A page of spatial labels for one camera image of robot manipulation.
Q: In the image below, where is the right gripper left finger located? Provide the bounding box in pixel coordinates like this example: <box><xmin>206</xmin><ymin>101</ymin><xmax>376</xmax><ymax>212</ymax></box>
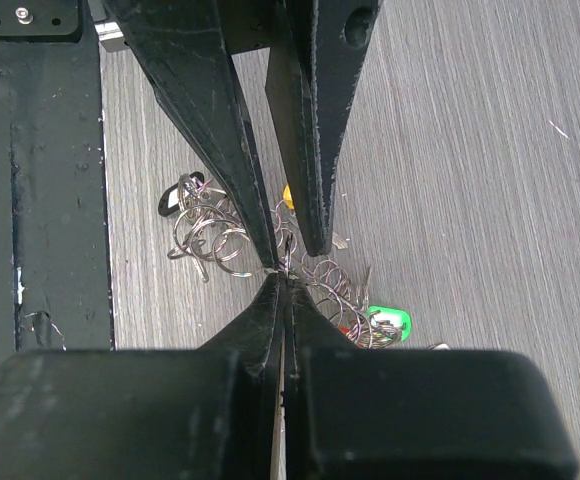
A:
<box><xmin>0</xmin><ymin>274</ymin><xmax>284</xmax><ymax>479</ymax></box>

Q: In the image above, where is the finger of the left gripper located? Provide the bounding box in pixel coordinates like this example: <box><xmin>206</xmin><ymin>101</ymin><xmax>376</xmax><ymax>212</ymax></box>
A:
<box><xmin>266</xmin><ymin>1</ymin><xmax>381</xmax><ymax>256</ymax></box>
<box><xmin>105</xmin><ymin>1</ymin><xmax>278</xmax><ymax>267</ymax></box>

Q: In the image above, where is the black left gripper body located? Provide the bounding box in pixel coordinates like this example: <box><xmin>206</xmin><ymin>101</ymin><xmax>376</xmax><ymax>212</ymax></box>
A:
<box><xmin>217</xmin><ymin>0</ymin><xmax>279</xmax><ymax>54</ymax></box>

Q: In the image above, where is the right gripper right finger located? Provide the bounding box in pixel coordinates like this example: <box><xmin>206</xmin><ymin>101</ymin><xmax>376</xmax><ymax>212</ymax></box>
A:
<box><xmin>283</xmin><ymin>280</ymin><xmax>579</xmax><ymax>479</ymax></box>

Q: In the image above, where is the metal key organizer with rings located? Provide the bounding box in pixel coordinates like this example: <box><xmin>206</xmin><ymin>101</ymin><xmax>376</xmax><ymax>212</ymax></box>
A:
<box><xmin>157</xmin><ymin>171</ymin><xmax>414</xmax><ymax>350</ymax></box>

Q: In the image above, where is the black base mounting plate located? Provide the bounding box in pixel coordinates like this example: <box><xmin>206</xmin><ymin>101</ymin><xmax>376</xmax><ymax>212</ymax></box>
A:
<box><xmin>0</xmin><ymin>1</ymin><xmax>114</xmax><ymax>364</ymax></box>

